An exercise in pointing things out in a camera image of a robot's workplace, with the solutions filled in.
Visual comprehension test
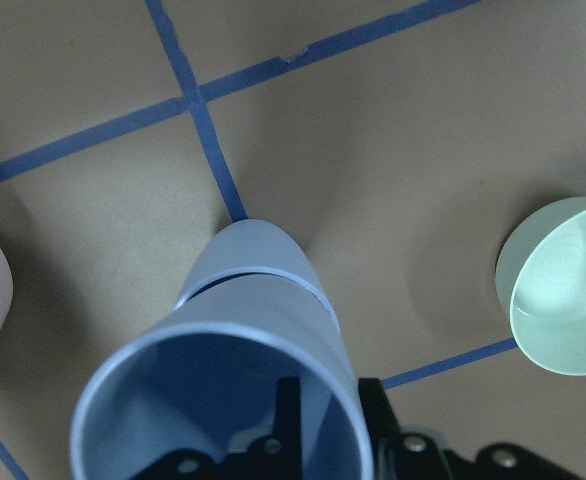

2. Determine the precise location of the mint green bowl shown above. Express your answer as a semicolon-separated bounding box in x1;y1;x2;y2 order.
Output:
494;197;586;376

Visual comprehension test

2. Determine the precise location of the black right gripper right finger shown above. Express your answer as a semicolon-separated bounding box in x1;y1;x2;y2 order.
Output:
358;378;579;479

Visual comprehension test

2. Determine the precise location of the blue cup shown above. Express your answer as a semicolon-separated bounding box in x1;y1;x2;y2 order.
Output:
70;274;374;479
175;219;339;325

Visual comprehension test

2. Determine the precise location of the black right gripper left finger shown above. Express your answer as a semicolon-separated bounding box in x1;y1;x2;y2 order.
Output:
137;377;303;479

